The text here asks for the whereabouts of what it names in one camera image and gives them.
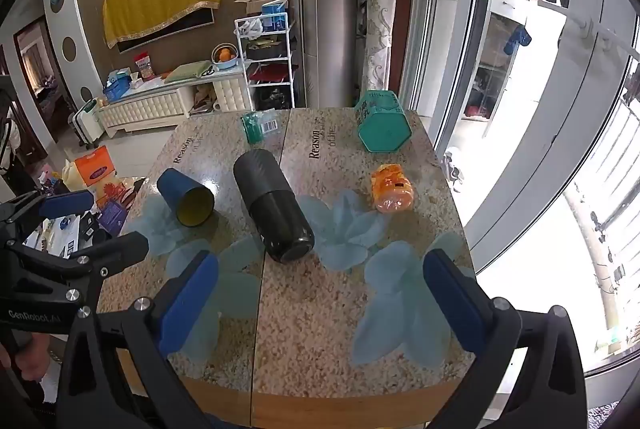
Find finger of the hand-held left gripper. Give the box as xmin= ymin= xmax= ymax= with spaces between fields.
xmin=0 ymin=190 xmax=96 ymax=231
xmin=67 ymin=231 xmax=151 ymax=279

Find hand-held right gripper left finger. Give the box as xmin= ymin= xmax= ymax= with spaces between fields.
xmin=57 ymin=250 xmax=221 ymax=429

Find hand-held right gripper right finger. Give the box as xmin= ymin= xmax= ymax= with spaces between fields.
xmin=422 ymin=249 xmax=588 ymax=429

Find blue cup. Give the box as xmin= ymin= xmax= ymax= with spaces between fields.
xmin=156 ymin=168 xmax=216 ymax=229

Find person's left hand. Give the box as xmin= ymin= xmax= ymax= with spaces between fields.
xmin=0 ymin=338 xmax=52 ymax=375

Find yellow bag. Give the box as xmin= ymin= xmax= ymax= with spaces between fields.
xmin=62 ymin=159 xmax=83 ymax=190

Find purple box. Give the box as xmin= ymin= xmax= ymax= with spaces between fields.
xmin=97 ymin=200 xmax=126 ymax=230

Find orange tissue box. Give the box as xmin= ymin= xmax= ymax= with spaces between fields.
xmin=75 ymin=146 xmax=118 ymax=187

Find red printed bag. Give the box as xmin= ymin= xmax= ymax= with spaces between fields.
xmin=97 ymin=176 xmax=148 ymax=210

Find white suitcase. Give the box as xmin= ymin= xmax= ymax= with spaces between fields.
xmin=72 ymin=98 xmax=108 ymax=150

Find black insulated tumbler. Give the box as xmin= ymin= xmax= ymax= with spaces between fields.
xmin=233 ymin=149 xmax=316 ymax=265

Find blue basket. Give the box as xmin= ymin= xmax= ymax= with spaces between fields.
xmin=102 ymin=70 xmax=133 ymax=104

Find orange plastic jar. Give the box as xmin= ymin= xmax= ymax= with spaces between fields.
xmin=371 ymin=163 xmax=416 ymax=214

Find white tufted cabinet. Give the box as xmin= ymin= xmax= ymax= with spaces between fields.
xmin=97 ymin=64 xmax=253 ymax=140

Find white shoes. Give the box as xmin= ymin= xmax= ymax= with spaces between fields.
xmin=442 ymin=149 xmax=466 ymax=194

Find red lidded snack jar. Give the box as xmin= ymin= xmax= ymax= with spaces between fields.
xmin=132 ymin=53 xmax=157 ymax=82

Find green plastic packet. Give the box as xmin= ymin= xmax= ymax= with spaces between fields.
xmin=241 ymin=109 xmax=281 ymax=144

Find green cushion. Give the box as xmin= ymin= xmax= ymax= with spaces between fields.
xmin=164 ymin=60 xmax=215 ymax=84

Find teal hexagonal tin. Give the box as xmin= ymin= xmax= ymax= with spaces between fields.
xmin=353 ymin=90 xmax=413 ymax=154

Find light blue fruit bowl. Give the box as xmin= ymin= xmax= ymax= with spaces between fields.
xmin=211 ymin=43 xmax=247 ymax=70

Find red folded cloth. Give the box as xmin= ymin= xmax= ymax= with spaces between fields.
xmin=247 ymin=63 xmax=293 ymax=84

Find white metal shelf rack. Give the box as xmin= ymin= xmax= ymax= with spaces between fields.
xmin=234 ymin=14 xmax=296 ymax=110

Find blue hanging cloth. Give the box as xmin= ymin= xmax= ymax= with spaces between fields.
xmin=502 ymin=26 xmax=532 ymax=56

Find blue carton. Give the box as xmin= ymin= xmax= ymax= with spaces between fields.
xmin=261 ymin=0 xmax=290 ymax=32

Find patterned beige curtain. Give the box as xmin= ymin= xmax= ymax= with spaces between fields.
xmin=357 ymin=0 xmax=406 ymax=94

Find silver standing air conditioner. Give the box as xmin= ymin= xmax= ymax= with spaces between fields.
xmin=297 ymin=0 xmax=368 ymax=110

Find black wall television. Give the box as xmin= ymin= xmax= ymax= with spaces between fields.
xmin=117 ymin=6 xmax=216 ymax=54

